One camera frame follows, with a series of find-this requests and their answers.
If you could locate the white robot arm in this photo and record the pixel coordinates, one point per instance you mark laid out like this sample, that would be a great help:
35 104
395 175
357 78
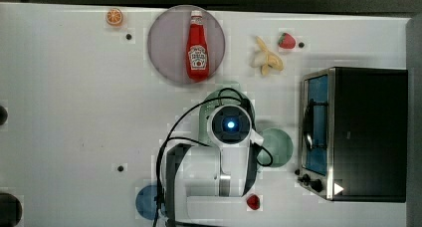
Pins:
223 164

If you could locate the red ketchup bottle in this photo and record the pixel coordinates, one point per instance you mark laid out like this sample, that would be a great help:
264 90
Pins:
197 61

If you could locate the toy peeled banana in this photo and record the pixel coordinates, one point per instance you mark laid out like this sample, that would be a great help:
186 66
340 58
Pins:
265 60

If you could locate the grey round plate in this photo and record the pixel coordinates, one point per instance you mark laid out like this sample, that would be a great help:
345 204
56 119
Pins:
167 39

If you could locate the toy strawberry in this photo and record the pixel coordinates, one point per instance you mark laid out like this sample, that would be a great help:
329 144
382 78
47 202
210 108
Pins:
287 41

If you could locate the small red toy fruit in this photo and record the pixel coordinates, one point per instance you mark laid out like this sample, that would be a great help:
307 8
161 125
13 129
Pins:
253 202

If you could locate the blue bowl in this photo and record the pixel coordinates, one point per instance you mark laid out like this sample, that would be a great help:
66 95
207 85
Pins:
146 202

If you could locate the toy orange slice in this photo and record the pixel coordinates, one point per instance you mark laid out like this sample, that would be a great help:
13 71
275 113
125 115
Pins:
114 17

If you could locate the black toaster oven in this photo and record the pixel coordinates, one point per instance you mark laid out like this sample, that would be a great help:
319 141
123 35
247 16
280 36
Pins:
353 134

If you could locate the black cylindrical container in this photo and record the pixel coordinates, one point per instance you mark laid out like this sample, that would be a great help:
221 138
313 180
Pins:
10 210

